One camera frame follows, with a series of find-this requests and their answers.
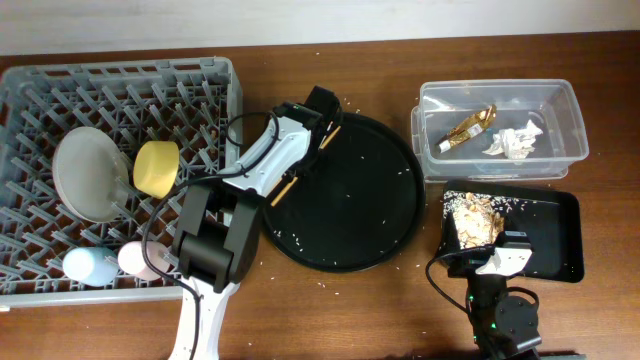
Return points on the clear plastic bin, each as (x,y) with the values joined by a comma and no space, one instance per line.
(549,104)

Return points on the yellow bowl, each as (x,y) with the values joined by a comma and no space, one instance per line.
(156,167)

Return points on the blue cup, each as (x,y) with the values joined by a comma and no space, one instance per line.
(91,266)

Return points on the grey dishwasher rack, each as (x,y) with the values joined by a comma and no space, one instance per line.
(188,101)

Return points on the pink cup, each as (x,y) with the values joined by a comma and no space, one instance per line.
(131,261)

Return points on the gold foil wrapper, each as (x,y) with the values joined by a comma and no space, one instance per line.
(469,128)

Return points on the food scraps pile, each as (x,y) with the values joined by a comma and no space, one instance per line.
(476,218)

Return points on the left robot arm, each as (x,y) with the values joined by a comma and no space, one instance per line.
(218,228)

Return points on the black rectangular tray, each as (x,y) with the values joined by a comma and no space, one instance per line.
(551,220)

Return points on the round black tray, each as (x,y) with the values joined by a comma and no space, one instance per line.
(360,205)

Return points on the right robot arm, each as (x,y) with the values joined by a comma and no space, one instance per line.
(504,319)

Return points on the white napkin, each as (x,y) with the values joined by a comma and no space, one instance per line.
(515,144)

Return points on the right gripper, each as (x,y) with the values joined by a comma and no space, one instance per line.
(468,261)

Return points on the grey round plate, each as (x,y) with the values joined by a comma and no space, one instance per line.
(90,175)

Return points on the wooden chopstick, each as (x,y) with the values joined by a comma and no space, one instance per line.
(329,138)
(284,191)

